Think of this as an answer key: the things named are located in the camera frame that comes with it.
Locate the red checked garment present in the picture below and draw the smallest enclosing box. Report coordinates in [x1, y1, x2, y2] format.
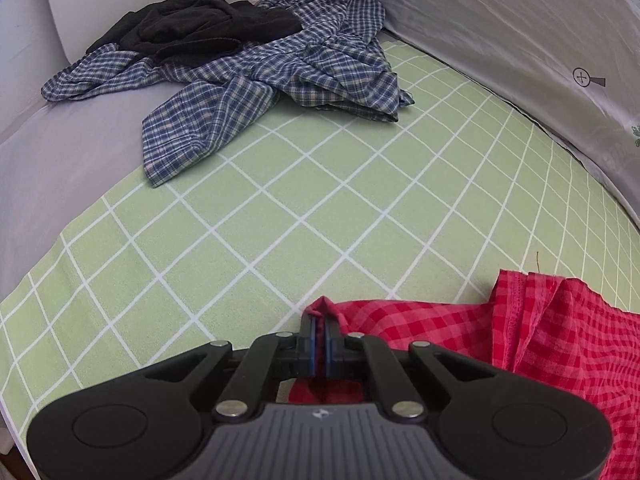
[306, 271, 639, 479]

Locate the blue plaid shirt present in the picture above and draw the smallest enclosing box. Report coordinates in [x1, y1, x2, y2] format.
[41, 0, 413, 186]

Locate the grey cloth underlay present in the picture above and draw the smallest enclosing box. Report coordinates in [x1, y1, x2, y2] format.
[1, 84, 180, 297]

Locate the black garment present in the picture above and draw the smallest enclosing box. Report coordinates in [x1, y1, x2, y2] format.
[87, 0, 303, 67]

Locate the grey carrot print sheet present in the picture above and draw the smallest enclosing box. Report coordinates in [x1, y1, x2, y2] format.
[380, 0, 639, 217]

